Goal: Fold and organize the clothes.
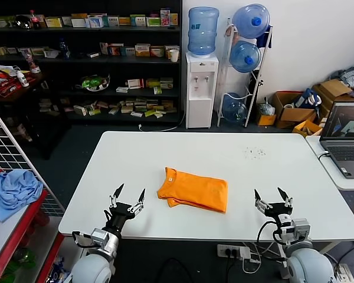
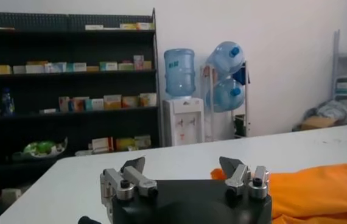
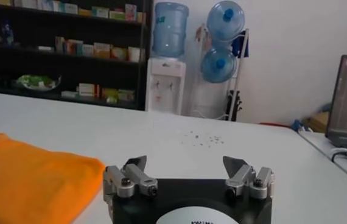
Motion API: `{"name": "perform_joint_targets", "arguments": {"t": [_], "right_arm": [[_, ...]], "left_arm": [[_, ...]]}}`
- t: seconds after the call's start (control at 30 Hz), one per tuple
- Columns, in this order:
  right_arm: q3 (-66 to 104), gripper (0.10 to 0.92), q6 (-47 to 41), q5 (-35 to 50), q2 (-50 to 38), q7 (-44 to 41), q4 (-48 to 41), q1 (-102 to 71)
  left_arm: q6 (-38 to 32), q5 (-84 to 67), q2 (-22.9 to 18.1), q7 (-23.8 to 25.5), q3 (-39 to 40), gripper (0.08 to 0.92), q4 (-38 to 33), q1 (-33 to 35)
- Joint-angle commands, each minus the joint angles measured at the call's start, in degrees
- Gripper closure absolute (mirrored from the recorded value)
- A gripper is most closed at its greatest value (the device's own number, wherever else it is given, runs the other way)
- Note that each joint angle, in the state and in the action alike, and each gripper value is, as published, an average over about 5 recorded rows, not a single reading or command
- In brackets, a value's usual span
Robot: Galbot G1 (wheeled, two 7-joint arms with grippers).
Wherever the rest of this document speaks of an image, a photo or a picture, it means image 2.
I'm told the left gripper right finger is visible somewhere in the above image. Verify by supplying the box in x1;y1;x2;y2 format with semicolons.
218;156;270;200

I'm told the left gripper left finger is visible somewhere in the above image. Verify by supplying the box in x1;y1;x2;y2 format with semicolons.
99;156;158;205

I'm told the orange t-shirt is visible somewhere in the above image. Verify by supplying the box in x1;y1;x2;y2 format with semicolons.
210;163;347;224

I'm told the grey clothes pile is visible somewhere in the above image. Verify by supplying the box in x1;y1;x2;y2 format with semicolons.
303;99;347;127

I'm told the yellow green medicine box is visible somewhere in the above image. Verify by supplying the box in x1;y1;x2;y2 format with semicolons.
115;137;136;152

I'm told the white green medicine box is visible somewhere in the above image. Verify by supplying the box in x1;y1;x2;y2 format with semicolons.
134;135;152;150
72;62;88;72
117;62;135;71

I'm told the white red striped box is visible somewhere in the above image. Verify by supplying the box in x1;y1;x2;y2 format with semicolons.
91;136;114;154

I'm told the white work table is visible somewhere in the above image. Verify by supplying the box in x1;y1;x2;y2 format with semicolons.
0;124;347;224

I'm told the white jug rack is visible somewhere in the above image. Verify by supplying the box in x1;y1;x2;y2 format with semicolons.
200;60;251;142

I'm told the white water dispenser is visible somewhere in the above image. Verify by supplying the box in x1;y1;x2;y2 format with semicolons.
162;96;205;147

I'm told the white orange medicine box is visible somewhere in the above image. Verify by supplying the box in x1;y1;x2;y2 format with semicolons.
121;96;140;109

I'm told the orange yellow medicine box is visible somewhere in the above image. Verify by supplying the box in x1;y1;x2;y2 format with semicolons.
103;94;122;110

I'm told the cream orange medicine box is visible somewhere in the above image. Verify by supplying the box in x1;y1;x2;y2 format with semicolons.
139;93;158;107

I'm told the white teal medicine box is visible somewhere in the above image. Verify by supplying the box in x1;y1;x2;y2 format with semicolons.
99;61;119;71
91;98;105;111

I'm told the blue water jug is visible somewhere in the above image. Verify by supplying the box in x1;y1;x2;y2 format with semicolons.
206;41;245;80
205;77;246;113
163;47;197;98

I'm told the white paper cup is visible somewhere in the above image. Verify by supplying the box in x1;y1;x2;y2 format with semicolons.
144;93;158;107

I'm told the red white medicine box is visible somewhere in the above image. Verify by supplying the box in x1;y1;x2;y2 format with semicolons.
69;96;89;112

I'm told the green snack bag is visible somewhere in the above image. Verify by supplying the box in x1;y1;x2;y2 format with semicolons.
12;136;69;161

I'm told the white red tall box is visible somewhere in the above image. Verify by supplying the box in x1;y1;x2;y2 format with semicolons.
58;96;71;113

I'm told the black shelving unit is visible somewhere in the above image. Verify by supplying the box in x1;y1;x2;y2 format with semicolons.
0;8;164;224

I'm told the pink blue tall box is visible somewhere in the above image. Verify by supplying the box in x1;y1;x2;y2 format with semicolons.
133;54;145;71

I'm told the blue white medicine box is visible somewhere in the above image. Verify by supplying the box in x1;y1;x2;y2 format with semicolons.
44;62;68;73

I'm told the blue drink bottle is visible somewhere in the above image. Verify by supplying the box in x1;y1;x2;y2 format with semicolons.
1;87;16;116

